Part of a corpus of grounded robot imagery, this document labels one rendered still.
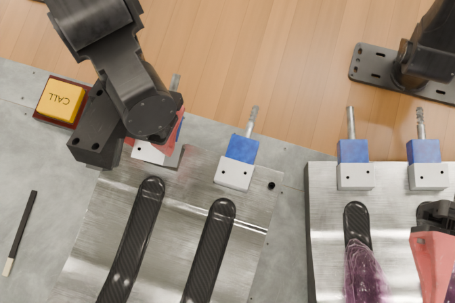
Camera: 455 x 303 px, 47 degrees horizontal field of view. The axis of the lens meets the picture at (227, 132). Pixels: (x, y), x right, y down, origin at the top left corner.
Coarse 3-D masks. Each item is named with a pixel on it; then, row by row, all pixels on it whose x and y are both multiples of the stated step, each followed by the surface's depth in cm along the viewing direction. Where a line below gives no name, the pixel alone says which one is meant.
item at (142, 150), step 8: (176, 80) 75; (176, 88) 75; (176, 136) 75; (136, 144) 73; (144, 144) 73; (176, 144) 75; (136, 152) 73; (144, 152) 73; (152, 152) 72; (160, 152) 72; (176, 152) 75; (144, 160) 72; (152, 160) 72; (160, 160) 72; (168, 160) 73; (176, 160) 76
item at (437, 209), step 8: (440, 200) 42; (448, 200) 42; (424, 208) 46; (432, 208) 44; (440, 208) 42; (448, 208) 41; (424, 216) 46; (432, 216) 46; (440, 216) 42; (448, 216) 42; (440, 224) 46
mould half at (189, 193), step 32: (128, 160) 78; (192, 160) 78; (96, 192) 77; (128, 192) 77; (192, 192) 76; (224, 192) 76; (256, 192) 76; (96, 224) 76; (160, 224) 76; (192, 224) 75; (256, 224) 75; (96, 256) 75; (160, 256) 75; (192, 256) 75; (224, 256) 74; (256, 256) 74; (64, 288) 72; (96, 288) 73; (160, 288) 73; (224, 288) 73
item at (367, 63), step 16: (368, 48) 90; (384, 48) 90; (352, 64) 90; (368, 64) 90; (384, 64) 89; (400, 64) 84; (352, 80) 90; (368, 80) 89; (384, 80) 89; (400, 80) 87; (416, 80) 84; (416, 96) 88; (432, 96) 88; (448, 96) 88
